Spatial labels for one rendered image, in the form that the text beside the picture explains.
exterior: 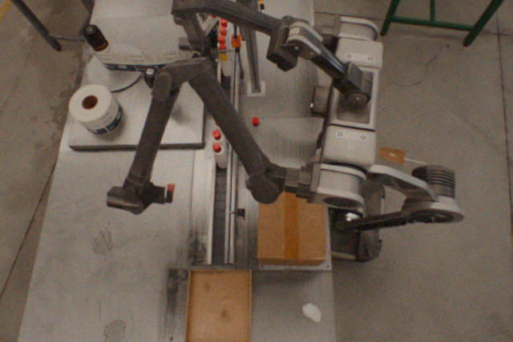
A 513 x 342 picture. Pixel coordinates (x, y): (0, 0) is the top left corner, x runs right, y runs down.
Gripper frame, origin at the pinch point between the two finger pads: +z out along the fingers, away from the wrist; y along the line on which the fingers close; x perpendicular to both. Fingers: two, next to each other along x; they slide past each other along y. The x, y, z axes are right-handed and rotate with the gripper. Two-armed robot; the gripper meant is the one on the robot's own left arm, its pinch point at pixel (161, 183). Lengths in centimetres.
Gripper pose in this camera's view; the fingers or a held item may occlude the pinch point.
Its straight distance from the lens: 132.7
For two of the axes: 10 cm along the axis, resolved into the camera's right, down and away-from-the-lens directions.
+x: -0.9, 9.5, 3.1
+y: -9.8, -1.4, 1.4
